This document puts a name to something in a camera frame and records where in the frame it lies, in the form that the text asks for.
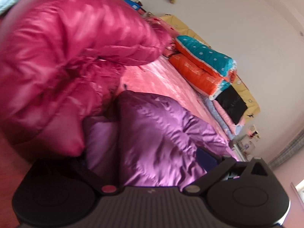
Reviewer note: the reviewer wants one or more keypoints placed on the black cushion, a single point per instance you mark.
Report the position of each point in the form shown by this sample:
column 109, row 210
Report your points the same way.
column 232, row 104

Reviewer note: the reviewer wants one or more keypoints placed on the pink dotted pillow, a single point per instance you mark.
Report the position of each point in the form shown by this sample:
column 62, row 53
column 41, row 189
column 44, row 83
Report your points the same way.
column 163, row 27

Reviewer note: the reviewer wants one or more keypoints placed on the pink bed blanket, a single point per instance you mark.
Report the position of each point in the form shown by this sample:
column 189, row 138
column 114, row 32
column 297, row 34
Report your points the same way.
column 166, row 80

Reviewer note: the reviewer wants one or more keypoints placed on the window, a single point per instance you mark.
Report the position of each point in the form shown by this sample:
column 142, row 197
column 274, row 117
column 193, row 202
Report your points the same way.
column 298, row 188

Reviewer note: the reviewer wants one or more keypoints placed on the yellow headboard cover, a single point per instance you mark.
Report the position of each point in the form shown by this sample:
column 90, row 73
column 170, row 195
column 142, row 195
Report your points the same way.
column 185, row 28

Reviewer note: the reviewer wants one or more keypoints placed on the grey plaid curtain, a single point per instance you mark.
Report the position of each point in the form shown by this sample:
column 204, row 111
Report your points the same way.
column 289, row 149

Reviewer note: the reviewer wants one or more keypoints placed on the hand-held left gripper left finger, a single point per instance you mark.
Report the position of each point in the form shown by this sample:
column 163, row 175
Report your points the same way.
column 90, row 175

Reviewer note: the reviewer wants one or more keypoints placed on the wall socket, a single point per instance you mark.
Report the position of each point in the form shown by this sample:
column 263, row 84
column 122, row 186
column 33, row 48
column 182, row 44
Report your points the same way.
column 254, row 131

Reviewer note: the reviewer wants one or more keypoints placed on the white nightstand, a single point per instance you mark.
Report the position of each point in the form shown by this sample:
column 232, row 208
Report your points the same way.
column 240, row 150

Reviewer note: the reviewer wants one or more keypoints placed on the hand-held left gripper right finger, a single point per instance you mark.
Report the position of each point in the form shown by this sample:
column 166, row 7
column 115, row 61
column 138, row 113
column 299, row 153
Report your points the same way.
column 206, row 158

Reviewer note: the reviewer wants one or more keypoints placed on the purple down jacket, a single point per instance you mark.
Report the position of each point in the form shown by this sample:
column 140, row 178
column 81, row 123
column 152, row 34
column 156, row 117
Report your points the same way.
column 154, row 135

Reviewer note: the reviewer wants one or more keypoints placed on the teal and orange quilt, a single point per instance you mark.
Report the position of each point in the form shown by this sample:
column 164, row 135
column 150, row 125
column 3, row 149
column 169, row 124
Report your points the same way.
column 204, row 59

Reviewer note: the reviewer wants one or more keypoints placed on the blue storage box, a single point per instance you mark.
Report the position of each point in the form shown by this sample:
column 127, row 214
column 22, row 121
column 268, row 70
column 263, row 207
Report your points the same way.
column 133, row 3

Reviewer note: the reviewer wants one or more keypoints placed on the red down jacket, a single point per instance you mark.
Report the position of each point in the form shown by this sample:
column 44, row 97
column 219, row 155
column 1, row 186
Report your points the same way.
column 59, row 64

